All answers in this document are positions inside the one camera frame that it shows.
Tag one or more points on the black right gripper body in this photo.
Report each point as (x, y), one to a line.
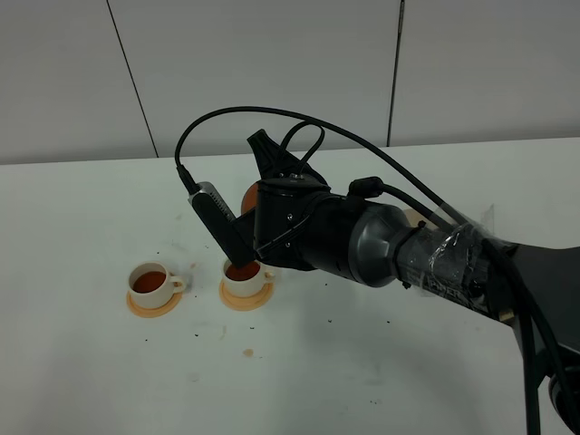
(297, 222)

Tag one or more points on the brown clay teapot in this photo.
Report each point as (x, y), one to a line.
(250, 199)

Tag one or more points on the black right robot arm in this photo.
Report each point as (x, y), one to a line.
(377, 234)

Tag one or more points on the beige round teapot coaster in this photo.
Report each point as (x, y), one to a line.
(413, 217)

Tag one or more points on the right white teacup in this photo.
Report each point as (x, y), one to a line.
(247, 280)

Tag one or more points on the white teacup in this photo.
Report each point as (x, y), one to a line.
(152, 285)
(247, 280)

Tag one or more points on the right orange saucer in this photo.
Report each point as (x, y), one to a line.
(247, 303)

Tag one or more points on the orange saucer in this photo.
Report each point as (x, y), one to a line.
(247, 303)
(152, 312)

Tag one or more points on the left white teacup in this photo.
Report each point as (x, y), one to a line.
(152, 285)

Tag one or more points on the left orange saucer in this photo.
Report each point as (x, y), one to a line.
(152, 312)

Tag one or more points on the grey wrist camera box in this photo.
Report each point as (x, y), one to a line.
(235, 235)

